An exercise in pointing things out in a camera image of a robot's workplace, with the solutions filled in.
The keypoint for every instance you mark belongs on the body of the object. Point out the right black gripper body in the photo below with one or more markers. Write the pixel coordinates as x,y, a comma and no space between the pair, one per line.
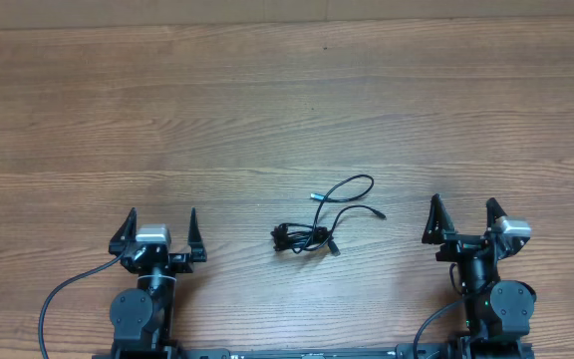
457,247

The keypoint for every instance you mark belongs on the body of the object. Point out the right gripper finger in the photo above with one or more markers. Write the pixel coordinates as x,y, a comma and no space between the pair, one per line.
439,226
494,212

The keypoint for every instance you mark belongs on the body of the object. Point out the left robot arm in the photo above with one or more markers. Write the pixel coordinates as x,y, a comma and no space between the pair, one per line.
142,316

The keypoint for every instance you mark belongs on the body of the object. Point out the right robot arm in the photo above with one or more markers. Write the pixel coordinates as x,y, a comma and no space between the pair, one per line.
497,312

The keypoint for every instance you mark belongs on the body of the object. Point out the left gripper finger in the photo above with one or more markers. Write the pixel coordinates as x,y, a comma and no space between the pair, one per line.
194,240
125,235

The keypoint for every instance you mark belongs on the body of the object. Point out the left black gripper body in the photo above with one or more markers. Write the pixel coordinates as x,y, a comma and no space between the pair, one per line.
177,264

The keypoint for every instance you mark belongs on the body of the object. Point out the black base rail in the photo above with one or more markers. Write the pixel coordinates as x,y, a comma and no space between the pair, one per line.
401,351

